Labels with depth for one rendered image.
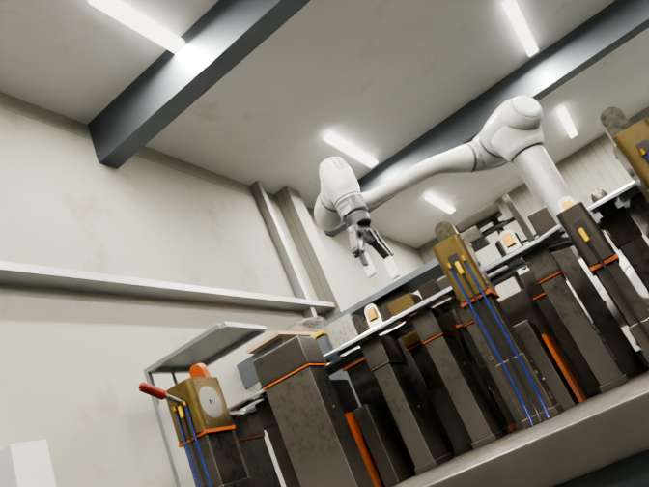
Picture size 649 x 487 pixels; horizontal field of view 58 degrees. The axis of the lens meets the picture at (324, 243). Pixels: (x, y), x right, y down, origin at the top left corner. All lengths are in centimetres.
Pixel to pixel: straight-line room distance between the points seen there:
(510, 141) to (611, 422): 146
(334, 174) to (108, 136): 377
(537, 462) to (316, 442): 69
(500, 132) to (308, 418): 114
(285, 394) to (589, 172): 1042
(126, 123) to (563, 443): 494
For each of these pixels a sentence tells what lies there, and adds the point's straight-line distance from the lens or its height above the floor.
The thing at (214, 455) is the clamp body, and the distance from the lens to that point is 130.
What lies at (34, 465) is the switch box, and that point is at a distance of 354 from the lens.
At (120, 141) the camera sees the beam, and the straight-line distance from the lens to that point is 528.
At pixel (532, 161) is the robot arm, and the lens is 192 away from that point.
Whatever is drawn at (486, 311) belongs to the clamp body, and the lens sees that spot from 107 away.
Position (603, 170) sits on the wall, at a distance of 1138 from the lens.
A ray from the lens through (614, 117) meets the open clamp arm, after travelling 116.
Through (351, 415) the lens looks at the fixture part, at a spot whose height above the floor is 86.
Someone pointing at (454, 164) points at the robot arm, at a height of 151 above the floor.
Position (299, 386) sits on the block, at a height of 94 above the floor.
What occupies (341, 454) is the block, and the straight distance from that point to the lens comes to 117.
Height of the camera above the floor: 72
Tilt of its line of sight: 22 degrees up
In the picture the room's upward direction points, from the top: 24 degrees counter-clockwise
